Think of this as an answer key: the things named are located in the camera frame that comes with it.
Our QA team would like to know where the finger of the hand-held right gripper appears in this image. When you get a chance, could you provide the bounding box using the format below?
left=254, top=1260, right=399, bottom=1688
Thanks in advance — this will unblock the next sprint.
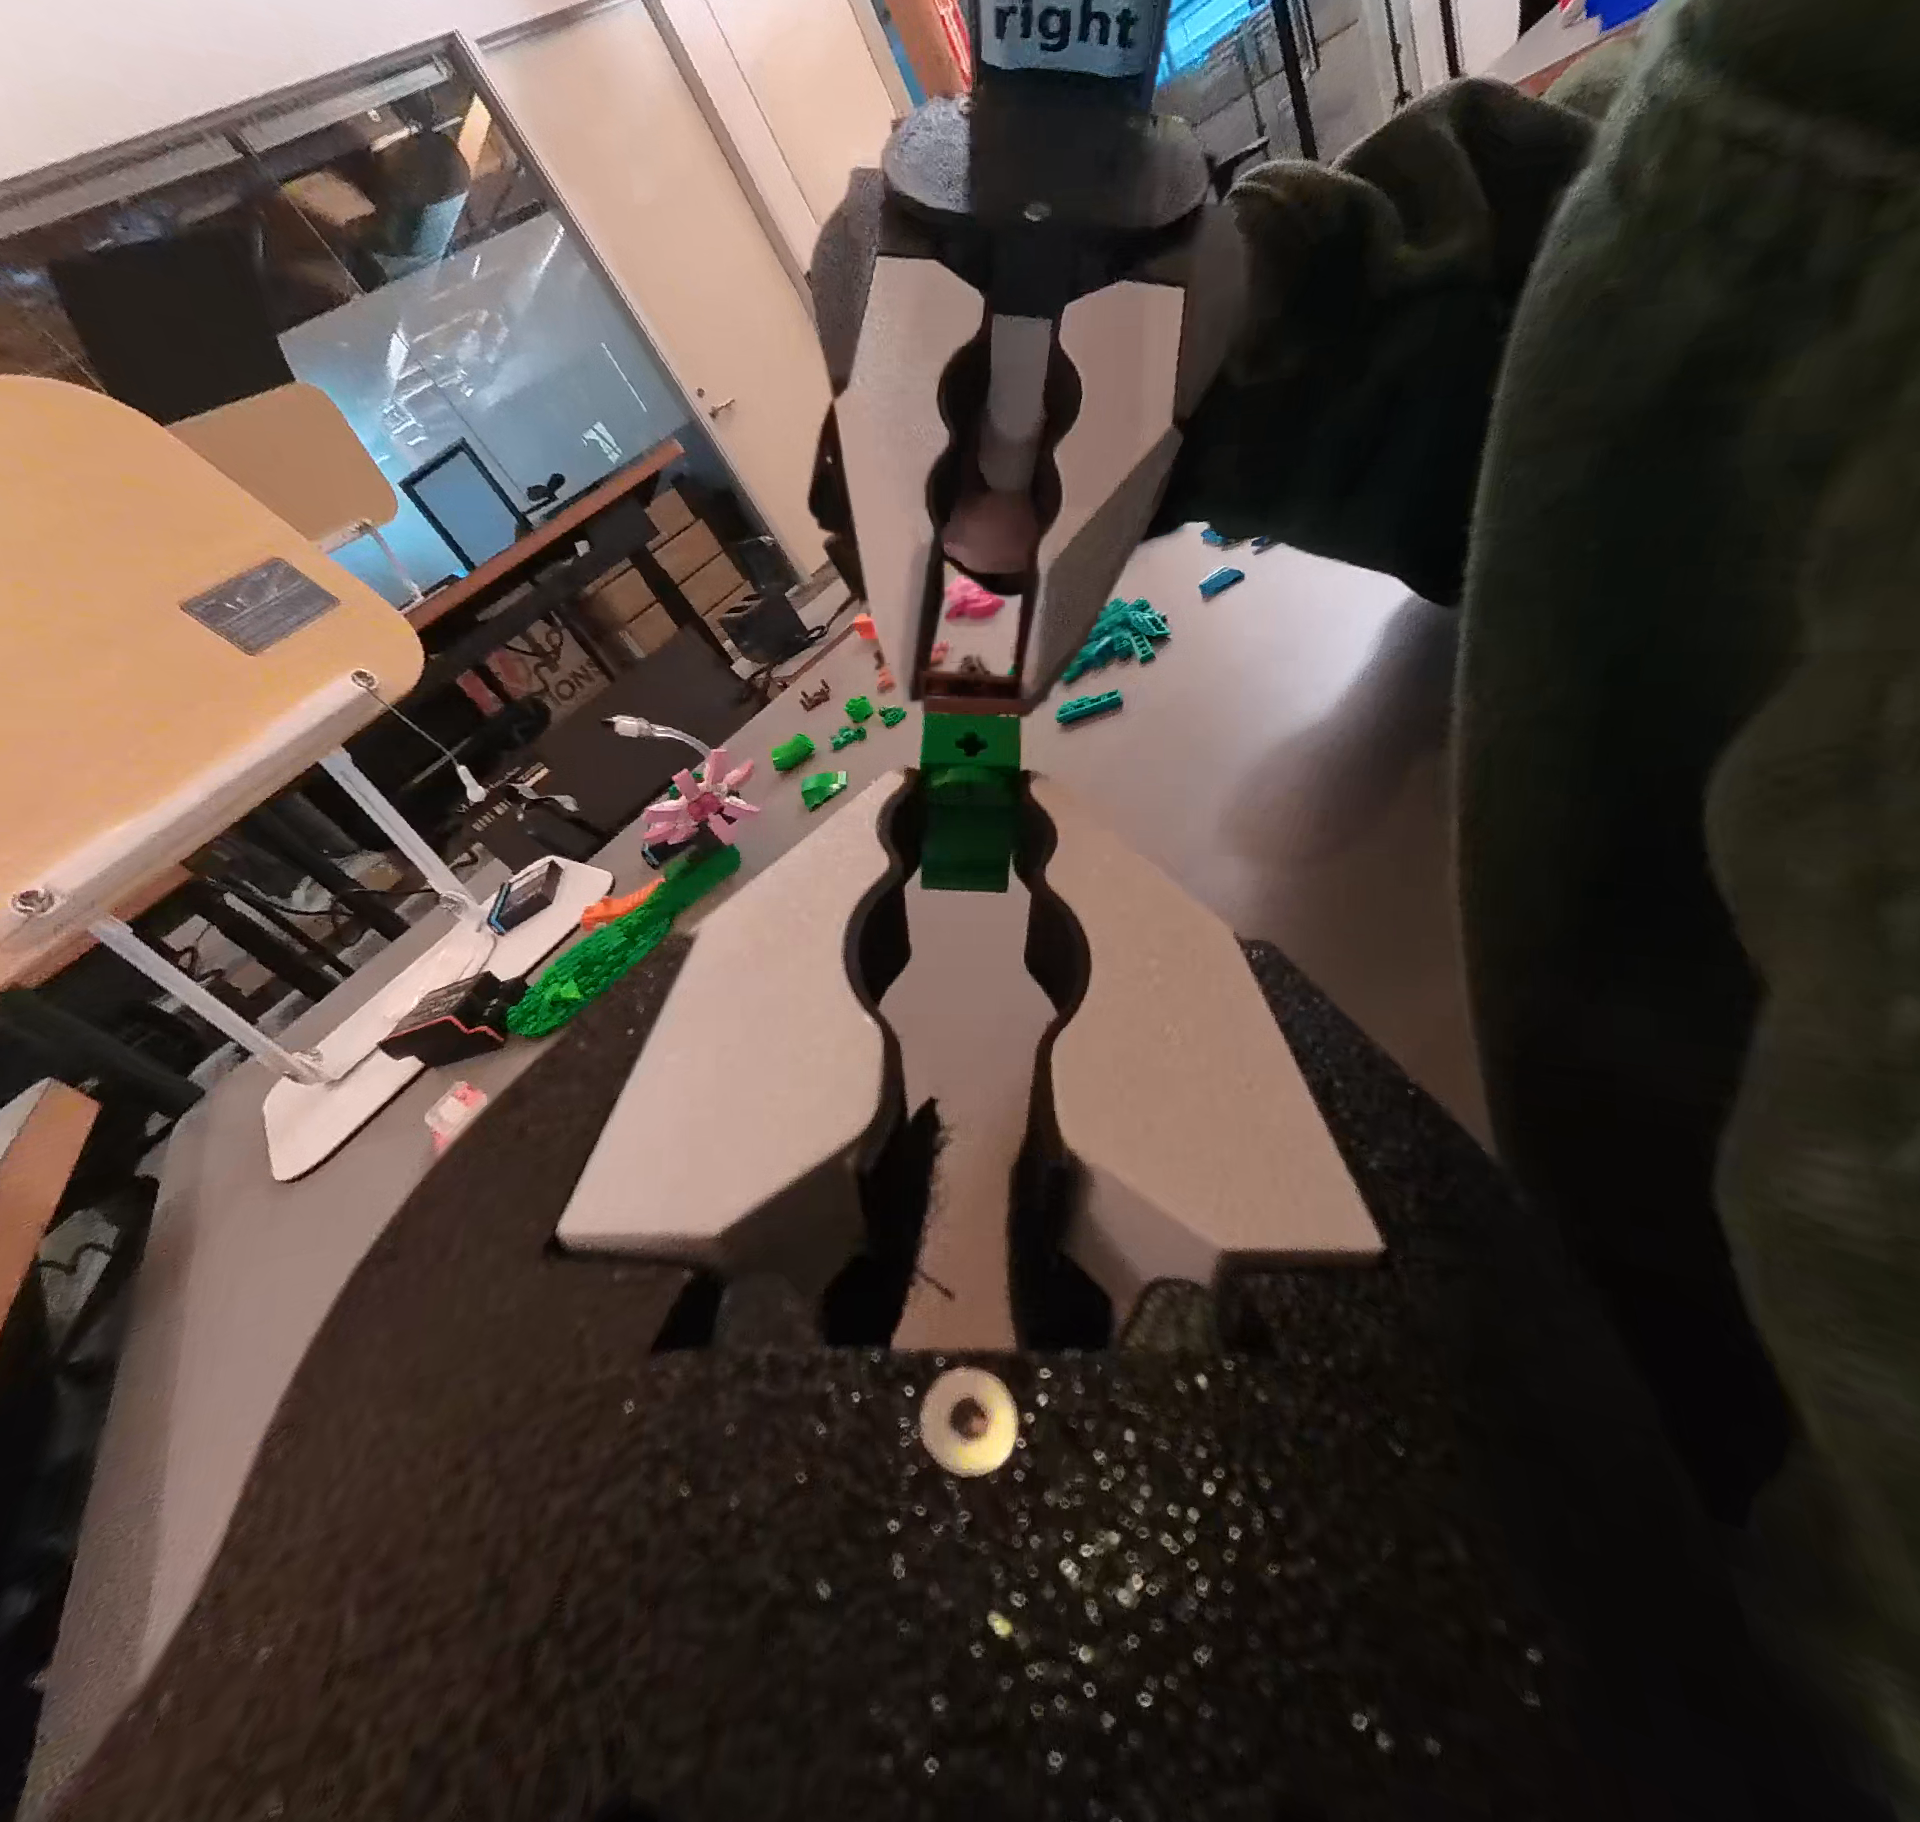
left=824, top=245, right=989, bottom=702
left=1016, top=220, right=1249, bottom=702

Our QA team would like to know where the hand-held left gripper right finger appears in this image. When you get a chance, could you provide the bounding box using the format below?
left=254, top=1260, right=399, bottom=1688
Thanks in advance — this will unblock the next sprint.
left=1016, top=766, right=1386, bottom=1288

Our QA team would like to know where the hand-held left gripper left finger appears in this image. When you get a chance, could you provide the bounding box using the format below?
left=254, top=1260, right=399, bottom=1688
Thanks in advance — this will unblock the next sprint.
left=554, top=766, right=922, bottom=1274

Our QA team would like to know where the green lego model pink flower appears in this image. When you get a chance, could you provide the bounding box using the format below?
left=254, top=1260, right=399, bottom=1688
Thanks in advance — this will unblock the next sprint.
left=503, top=745, right=762, bottom=1043

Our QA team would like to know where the green and brown lego assembly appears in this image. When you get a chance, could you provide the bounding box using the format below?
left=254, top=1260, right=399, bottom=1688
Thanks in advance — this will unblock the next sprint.
left=914, top=658, right=1038, bottom=893

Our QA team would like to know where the person's right forearm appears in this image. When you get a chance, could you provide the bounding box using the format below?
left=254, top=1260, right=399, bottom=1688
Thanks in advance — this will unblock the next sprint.
left=1170, top=73, right=1623, bottom=609

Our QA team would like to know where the pile of teal lego pieces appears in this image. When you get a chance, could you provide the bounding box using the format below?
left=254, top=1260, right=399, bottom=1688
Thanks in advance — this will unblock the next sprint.
left=1057, top=596, right=1177, bottom=688

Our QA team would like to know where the person's right hand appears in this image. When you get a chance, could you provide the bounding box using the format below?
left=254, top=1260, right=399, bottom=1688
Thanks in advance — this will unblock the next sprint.
left=943, top=478, right=1049, bottom=592

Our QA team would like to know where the black box device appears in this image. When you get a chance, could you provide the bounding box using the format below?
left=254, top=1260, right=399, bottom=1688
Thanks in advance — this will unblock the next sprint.
left=721, top=592, right=822, bottom=663

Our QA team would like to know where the black battery red label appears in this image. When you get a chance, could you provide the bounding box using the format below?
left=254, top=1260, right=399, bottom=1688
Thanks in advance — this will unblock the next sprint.
left=379, top=970, right=530, bottom=1063

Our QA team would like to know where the person's green hoodie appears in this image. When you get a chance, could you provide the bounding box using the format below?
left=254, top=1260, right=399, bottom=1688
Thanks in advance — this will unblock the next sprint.
left=1455, top=0, right=1920, bottom=1822

